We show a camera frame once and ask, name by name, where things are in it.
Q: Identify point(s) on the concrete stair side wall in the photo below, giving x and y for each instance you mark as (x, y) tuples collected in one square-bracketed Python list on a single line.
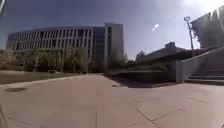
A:
[(184, 70)]

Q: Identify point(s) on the low long building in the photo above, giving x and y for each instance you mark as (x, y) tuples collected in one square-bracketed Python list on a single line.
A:
[(163, 53)]

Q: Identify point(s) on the row of leafy trees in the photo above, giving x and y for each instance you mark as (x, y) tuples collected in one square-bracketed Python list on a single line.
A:
[(46, 61)]

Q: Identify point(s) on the street lamp pole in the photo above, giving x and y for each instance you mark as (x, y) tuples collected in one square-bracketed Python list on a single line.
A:
[(190, 36)]

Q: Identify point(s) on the wide outdoor stairs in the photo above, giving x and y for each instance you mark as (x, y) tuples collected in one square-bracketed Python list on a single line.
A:
[(210, 70)]

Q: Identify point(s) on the large curved many-windowed building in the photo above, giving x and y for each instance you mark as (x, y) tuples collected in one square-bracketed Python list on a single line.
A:
[(73, 36)]

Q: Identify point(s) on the building with overhanging roof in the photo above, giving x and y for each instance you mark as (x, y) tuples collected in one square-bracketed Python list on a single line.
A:
[(210, 30)]

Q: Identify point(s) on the pale concrete kerb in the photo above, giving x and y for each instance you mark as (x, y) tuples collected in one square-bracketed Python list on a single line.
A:
[(36, 81)]

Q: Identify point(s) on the dark low planter wall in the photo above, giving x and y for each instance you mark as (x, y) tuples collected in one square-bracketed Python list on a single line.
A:
[(143, 75)]

